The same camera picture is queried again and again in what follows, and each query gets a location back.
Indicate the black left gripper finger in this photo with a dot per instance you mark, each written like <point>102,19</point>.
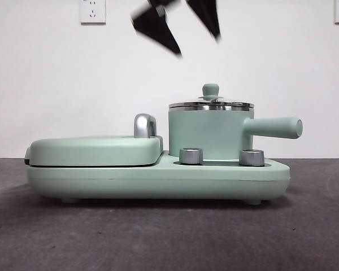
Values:
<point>209,17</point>
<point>155,28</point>

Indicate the glass pot lid green knob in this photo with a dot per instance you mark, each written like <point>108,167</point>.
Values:
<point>211,89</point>

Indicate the mint green hinged grill lid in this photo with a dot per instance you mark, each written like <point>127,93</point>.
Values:
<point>93,149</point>

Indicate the silver control knob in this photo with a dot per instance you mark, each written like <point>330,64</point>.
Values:
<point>252,158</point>
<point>191,155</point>

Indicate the mint green breakfast machine base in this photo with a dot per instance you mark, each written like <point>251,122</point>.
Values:
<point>158,180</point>

